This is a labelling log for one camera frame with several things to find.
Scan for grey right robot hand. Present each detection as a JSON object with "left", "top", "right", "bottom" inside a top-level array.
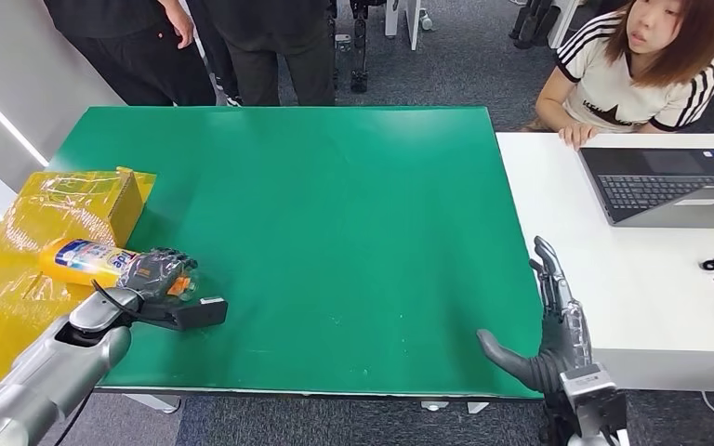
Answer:
[{"left": 477, "top": 236, "right": 593, "bottom": 395}]

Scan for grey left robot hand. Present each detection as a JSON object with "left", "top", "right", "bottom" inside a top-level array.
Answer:
[{"left": 116, "top": 247, "right": 199, "bottom": 303}]

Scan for orange plastic bottle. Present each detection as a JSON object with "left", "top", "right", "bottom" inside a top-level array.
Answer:
[{"left": 39, "top": 238, "right": 201, "bottom": 303}]

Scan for white desk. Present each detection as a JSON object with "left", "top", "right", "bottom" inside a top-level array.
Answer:
[{"left": 496, "top": 131, "right": 714, "bottom": 394}]

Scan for white table leg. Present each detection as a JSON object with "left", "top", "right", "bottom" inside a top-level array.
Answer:
[{"left": 124, "top": 393, "right": 180, "bottom": 414}]

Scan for yellow taped cardboard box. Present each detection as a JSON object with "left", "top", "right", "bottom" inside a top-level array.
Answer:
[{"left": 0, "top": 165, "right": 157, "bottom": 390}]

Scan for green table mat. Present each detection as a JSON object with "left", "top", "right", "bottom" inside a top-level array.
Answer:
[{"left": 46, "top": 105, "right": 544, "bottom": 400}]

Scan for grey open laptop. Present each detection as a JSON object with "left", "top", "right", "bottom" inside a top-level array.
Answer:
[{"left": 578, "top": 146, "right": 714, "bottom": 230}]

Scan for person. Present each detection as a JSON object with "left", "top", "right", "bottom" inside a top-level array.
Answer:
[
  {"left": 203, "top": 0, "right": 337, "bottom": 107},
  {"left": 43, "top": 0, "right": 218, "bottom": 107},
  {"left": 520, "top": 0, "right": 714, "bottom": 150}
]

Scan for person's hand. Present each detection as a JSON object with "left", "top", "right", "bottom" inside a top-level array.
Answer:
[
  {"left": 557, "top": 122, "right": 599, "bottom": 151},
  {"left": 163, "top": 3, "right": 196, "bottom": 50}
]

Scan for black humanoid robot legs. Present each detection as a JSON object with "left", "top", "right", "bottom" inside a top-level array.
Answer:
[{"left": 327, "top": 0, "right": 389, "bottom": 95}]

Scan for white furniture leg with caster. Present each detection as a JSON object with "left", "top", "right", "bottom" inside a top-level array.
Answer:
[{"left": 384, "top": 0, "right": 433, "bottom": 52}]

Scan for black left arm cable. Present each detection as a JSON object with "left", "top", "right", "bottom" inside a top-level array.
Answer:
[{"left": 53, "top": 280, "right": 149, "bottom": 446}]

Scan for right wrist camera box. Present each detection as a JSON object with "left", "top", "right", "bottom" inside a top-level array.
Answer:
[{"left": 559, "top": 362, "right": 630, "bottom": 441}]

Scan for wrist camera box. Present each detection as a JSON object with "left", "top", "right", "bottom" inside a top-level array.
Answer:
[
  {"left": 559, "top": 362, "right": 630, "bottom": 441},
  {"left": 141, "top": 296, "right": 230, "bottom": 334}
]

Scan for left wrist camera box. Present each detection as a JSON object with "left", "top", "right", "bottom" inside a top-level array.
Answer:
[{"left": 141, "top": 296, "right": 230, "bottom": 334}]

